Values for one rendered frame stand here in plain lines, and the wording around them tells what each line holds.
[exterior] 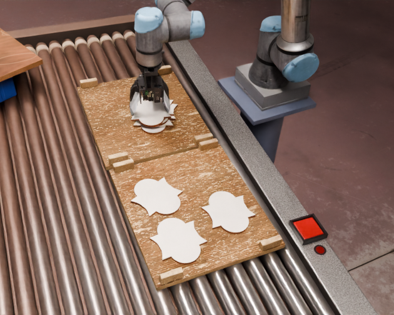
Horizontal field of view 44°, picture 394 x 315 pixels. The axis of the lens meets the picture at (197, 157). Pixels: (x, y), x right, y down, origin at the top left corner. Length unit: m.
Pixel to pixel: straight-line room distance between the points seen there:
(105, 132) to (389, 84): 2.56
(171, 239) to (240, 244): 0.18
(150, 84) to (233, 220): 0.47
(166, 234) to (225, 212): 0.17
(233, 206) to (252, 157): 0.24
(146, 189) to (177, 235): 0.18
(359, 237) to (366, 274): 0.22
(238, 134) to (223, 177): 0.23
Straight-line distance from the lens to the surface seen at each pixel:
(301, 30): 1.55
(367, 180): 2.93
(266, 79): 1.78
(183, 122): 1.60
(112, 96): 1.71
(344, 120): 3.29
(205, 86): 1.79
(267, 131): 1.90
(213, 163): 1.46
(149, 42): 1.38
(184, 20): 1.40
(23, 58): 1.75
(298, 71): 1.61
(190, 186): 1.39
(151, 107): 1.60
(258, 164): 1.51
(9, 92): 1.77
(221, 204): 1.35
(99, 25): 2.09
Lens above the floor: 1.96
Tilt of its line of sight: 44 degrees down
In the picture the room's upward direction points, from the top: 4 degrees clockwise
